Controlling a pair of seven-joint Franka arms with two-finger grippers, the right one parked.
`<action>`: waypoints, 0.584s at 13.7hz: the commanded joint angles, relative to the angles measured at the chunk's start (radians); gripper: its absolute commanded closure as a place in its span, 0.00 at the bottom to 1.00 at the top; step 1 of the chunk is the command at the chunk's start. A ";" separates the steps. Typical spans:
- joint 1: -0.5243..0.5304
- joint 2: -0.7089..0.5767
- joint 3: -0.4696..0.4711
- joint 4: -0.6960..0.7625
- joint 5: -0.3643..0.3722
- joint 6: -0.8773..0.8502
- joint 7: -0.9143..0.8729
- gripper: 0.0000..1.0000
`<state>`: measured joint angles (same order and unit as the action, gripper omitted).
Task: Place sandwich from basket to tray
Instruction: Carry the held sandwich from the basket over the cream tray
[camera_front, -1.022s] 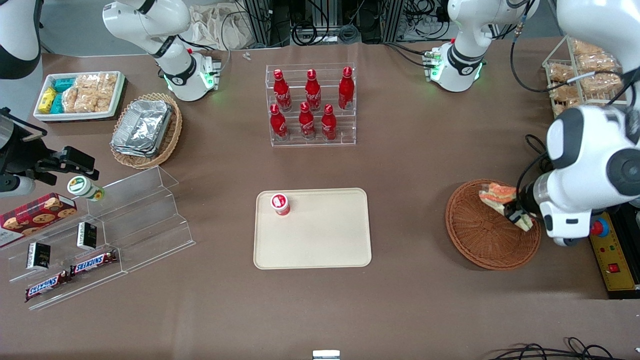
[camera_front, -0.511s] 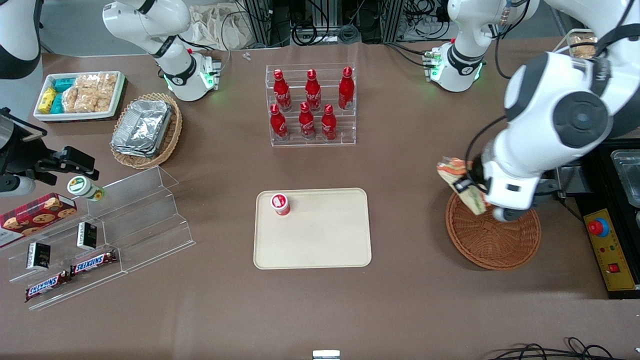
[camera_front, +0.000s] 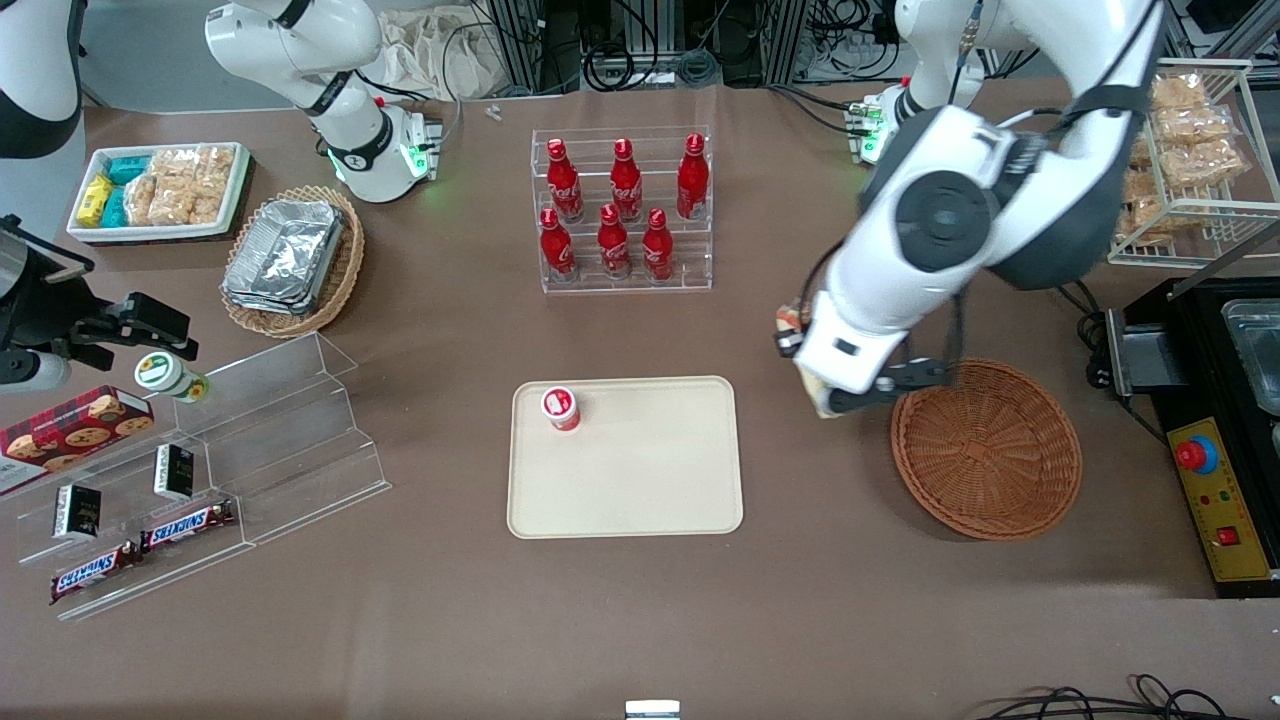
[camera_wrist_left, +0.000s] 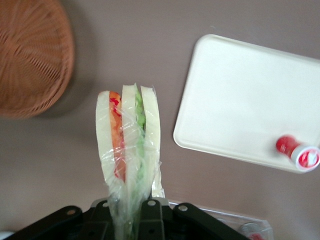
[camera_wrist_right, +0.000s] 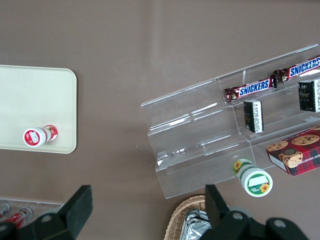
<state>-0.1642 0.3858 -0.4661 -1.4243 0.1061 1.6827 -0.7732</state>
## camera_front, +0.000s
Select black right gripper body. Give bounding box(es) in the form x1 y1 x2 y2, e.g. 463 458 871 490
0 218 121 353

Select sandwich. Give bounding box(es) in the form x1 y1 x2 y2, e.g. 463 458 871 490
779 305 847 420

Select round wicker basket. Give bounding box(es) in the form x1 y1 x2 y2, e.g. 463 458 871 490
890 358 1083 542

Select oval wicker basket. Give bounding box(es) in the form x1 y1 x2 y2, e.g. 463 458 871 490
220 185 366 341

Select beige plastic serving tray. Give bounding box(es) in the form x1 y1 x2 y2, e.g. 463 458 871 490
506 375 745 541

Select green sunflower yogurt cup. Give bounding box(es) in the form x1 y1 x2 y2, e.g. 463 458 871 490
134 351 211 405

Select white rectangular snack bin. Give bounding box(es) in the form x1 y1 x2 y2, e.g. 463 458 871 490
67 142 251 245

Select clear rice cracker pack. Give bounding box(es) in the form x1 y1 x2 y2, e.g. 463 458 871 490
193 145 237 226
150 148 201 227
124 175 163 227

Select yellow snack packet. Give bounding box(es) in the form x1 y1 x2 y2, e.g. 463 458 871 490
78 175 114 227

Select red tartan cookie box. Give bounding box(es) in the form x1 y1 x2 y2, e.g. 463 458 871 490
0 385 156 496

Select small black chocolate box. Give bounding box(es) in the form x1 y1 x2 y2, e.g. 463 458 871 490
53 484 102 542
153 443 196 501

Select silver foil container stack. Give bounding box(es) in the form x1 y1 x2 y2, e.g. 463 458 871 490
222 198 346 317

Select clear acrylic stepped shelf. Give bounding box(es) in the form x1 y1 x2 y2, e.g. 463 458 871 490
0 332 393 623

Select Snickers chocolate bar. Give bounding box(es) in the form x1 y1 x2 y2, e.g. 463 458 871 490
140 500 238 553
50 543 141 605

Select clear acrylic bottle rack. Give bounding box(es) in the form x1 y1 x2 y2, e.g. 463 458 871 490
531 127 714 295

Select red cola bottle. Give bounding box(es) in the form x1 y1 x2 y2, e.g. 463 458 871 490
546 138 585 225
610 138 644 224
642 208 676 283
598 204 633 280
540 207 578 283
677 133 710 221

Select black appliance housing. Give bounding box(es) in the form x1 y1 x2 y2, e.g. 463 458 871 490
1125 275 1280 601

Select bagged fried snack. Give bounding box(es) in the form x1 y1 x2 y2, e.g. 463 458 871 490
1122 168 1169 243
1155 107 1237 147
1150 74 1207 112
1160 140 1247 188

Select red emergency stop button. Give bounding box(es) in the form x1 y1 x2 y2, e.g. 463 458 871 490
1176 436 1222 477

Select red strawberry yogurt cup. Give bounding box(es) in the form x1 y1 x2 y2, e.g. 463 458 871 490
541 386 583 433

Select clear plastic container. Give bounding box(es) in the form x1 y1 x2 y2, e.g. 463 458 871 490
1220 298 1280 417

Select yellow control panel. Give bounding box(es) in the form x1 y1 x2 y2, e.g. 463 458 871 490
1167 417 1280 584

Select white cloth bag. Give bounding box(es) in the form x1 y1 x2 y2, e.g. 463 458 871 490
376 8 503 102

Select black appliance cable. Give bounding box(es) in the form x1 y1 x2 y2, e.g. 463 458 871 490
1060 280 1171 446

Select grey metal bracket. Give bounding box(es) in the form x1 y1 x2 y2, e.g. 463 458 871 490
1105 305 1167 401

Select black floor cable bundle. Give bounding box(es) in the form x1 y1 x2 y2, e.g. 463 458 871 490
975 674 1280 720

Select white wire rack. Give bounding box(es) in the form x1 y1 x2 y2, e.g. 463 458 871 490
1107 58 1254 269

